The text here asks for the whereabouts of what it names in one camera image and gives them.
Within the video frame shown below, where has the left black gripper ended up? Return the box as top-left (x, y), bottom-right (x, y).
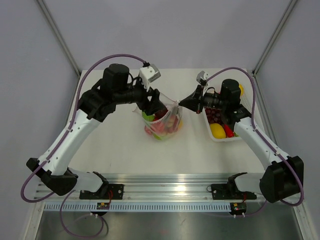
top-left (114, 77), bottom-right (166, 116)

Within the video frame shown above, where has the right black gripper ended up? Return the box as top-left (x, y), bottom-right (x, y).
top-left (179, 85), bottom-right (228, 115)

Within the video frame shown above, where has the green lettuce leaf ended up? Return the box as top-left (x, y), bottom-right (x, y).
top-left (141, 111), bottom-right (155, 122)

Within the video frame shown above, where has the clear pink zip top bag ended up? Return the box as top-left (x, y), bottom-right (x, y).
top-left (133, 93), bottom-right (183, 141)

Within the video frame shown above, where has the white plastic fruit basket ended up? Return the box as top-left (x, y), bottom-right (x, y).
top-left (202, 85), bottom-right (252, 142)

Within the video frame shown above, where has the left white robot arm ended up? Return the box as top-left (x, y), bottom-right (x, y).
top-left (26, 63), bottom-right (166, 199)

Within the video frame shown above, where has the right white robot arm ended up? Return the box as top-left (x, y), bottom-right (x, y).
top-left (179, 79), bottom-right (304, 206)

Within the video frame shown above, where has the yellow lemon top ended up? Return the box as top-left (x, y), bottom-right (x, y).
top-left (238, 84), bottom-right (245, 97)

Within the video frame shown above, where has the dark grape bunch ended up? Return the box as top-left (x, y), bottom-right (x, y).
top-left (204, 108), bottom-right (223, 125)

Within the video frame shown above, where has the yellow mango upper left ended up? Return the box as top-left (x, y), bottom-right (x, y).
top-left (209, 123), bottom-right (227, 139)

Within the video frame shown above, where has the red chili pepper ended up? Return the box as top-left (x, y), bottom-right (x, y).
top-left (223, 124), bottom-right (235, 138)

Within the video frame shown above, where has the left small circuit board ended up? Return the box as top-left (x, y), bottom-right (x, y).
top-left (97, 202), bottom-right (110, 210)

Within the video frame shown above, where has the small circuit board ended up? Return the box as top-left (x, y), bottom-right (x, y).
top-left (230, 202), bottom-right (247, 216)
top-left (97, 202), bottom-right (110, 210)

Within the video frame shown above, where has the right small circuit board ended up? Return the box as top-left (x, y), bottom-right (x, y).
top-left (230, 202), bottom-right (247, 216)

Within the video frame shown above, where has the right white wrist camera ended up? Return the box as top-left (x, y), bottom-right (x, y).
top-left (196, 70), bottom-right (209, 87)

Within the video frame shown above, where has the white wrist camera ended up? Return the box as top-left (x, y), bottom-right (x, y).
top-left (196, 70), bottom-right (209, 87)
top-left (139, 64), bottom-right (161, 91)

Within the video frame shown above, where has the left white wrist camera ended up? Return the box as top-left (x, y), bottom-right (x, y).
top-left (139, 64), bottom-right (161, 91)

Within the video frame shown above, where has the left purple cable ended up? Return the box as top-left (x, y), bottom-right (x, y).
top-left (20, 53), bottom-right (150, 237)

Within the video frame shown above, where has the purple cable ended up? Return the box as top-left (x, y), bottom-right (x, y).
top-left (20, 53), bottom-right (150, 237)
top-left (199, 66), bottom-right (305, 218)

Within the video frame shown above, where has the aluminium mounting rail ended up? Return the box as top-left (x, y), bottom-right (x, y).
top-left (33, 173), bottom-right (306, 203)

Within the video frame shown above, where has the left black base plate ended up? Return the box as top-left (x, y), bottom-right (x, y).
top-left (79, 183), bottom-right (124, 200)

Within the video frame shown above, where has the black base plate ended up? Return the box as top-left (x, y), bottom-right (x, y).
top-left (79, 183), bottom-right (124, 200)
top-left (209, 183), bottom-right (257, 201)

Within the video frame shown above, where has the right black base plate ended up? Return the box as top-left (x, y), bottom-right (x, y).
top-left (209, 183), bottom-right (257, 201)

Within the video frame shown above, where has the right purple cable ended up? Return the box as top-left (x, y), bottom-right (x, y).
top-left (199, 66), bottom-right (305, 218)

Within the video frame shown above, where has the white slotted cable duct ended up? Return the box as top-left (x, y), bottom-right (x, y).
top-left (44, 201), bottom-right (231, 213)

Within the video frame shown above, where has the right aluminium frame post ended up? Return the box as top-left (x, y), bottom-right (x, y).
top-left (252, 0), bottom-right (300, 77)

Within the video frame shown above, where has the aluminium frame post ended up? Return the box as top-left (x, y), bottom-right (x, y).
top-left (35, 0), bottom-right (82, 79)
top-left (252, 0), bottom-right (300, 77)

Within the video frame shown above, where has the left aluminium frame post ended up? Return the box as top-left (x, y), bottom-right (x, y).
top-left (35, 0), bottom-right (82, 79)

